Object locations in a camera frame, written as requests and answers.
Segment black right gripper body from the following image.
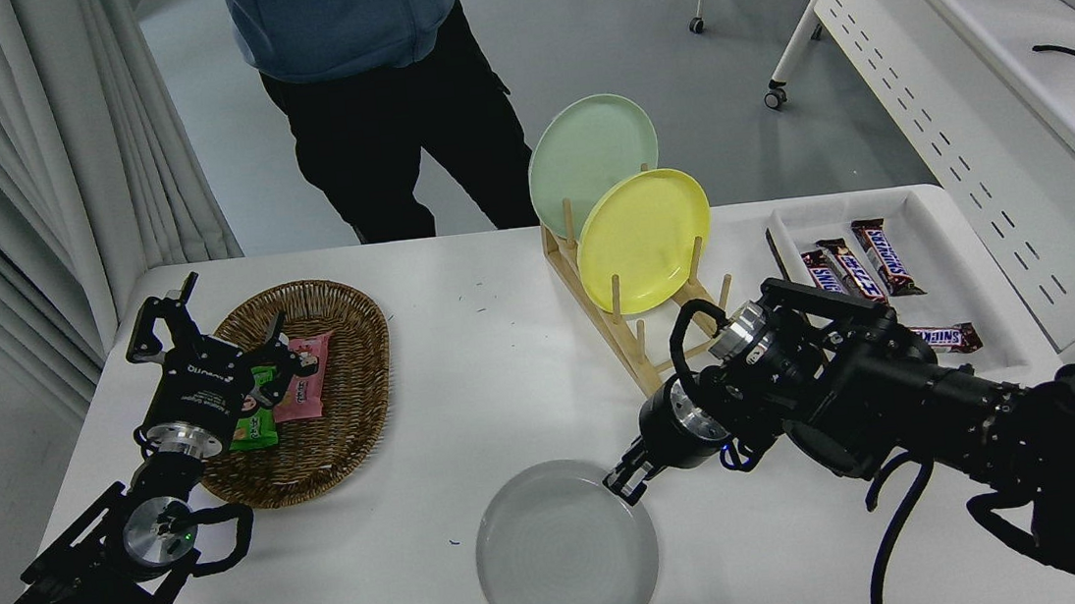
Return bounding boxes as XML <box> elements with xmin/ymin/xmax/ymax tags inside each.
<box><xmin>632</xmin><ymin>377</ymin><xmax>712</xmax><ymax>475</ymax></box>

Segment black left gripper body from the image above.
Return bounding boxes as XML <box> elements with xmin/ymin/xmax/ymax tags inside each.
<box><xmin>134</xmin><ymin>331</ymin><xmax>268</xmax><ymax>449</ymax></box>

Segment white plate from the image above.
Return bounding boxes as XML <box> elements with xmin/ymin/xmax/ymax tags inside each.
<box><xmin>466</xmin><ymin>450</ymin><xmax>666</xmax><ymax>604</ymax></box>

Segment wooden plate rack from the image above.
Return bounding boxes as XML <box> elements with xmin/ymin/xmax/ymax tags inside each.
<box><xmin>538</xmin><ymin>184</ymin><xmax>746</xmax><ymax>406</ymax></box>

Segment yellow plate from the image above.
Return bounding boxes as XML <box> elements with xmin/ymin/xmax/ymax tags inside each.
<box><xmin>569</xmin><ymin>163</ymin><xmax>721</xmax><ymax>319</ymax></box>

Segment pale green plate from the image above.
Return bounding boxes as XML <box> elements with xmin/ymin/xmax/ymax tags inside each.
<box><xmin>520</xmin><ymin>88</ymin><xmax>667</xmax><ymax>245</ymax></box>

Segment pink snack packet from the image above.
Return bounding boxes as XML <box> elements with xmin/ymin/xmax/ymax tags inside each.
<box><xmin>265</xmin><ymin>329</ymin><xmax>345</xmax><ymax>425</ymax></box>

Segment brown wicker basket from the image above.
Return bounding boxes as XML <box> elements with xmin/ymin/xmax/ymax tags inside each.
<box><xmin>182</xmin><ymin>272</ymin><xmax>406</xmax><ymax>516</ymax></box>

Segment green snack packet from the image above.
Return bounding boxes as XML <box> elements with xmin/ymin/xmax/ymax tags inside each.
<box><xmin>221</xmin><ymin>363</ymin><xmax>285</xmax><ymax>455</ymax></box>

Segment white pleated curtain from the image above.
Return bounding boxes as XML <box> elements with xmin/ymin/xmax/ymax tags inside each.
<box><xmin>0</xmin><ymin>0</ymin><xmax>259</xmax><ymax>434</ymax></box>

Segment brown Snickers bar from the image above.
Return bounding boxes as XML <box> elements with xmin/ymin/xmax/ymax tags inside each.
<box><xmin>850</xmin><ymin>214</ymin><xmax>927</xmax><ymax>302</ymax></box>
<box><xmin>815</xmin><ymin>233</ymin><xmax>891</xmax><ymax>310</ymax></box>
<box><xmin>910</xmin><ymin>320</ymin><xmax>984</xmax><ymax>360</ymax></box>
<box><xmin>801</xmin><ymin>247</ymin><xmax>855</xmax><ymax>302</ymax></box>

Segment person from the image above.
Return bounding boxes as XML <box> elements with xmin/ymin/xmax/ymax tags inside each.
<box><xmin>218</xmin><ymin>0</ymin><xmax>543</xmax><ymax>257</ymax></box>

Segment white rectangular tray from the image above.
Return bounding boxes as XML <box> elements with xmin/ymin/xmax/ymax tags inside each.
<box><xmin>765</xmin><ymin>177</ymin><xmax>1038</xmax><ymax>390</ymax></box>

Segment white desk with perforated panel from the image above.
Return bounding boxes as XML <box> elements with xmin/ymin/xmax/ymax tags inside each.
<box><xmin>755</xmin><ymin>0</ymin><xmax>1075</xmax><ymax>402</ymax></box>

